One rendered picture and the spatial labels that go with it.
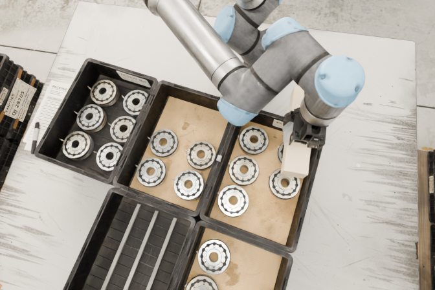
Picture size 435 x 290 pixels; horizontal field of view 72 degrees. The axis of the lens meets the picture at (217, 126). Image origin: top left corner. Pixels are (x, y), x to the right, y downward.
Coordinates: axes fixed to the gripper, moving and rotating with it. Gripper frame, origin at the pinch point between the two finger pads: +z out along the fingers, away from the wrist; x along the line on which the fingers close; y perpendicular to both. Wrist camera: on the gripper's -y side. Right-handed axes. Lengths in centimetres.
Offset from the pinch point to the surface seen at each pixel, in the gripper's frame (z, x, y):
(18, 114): 72, -143, -8
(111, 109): 26, -67, -5
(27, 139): 39, -106, 10
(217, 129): 25.9, -25.0, -4.4
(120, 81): 26, -67, -17
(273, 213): 25.7, -1.2, 21.2
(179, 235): 26, -30, 34
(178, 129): 25.9, -39.5, -1.9
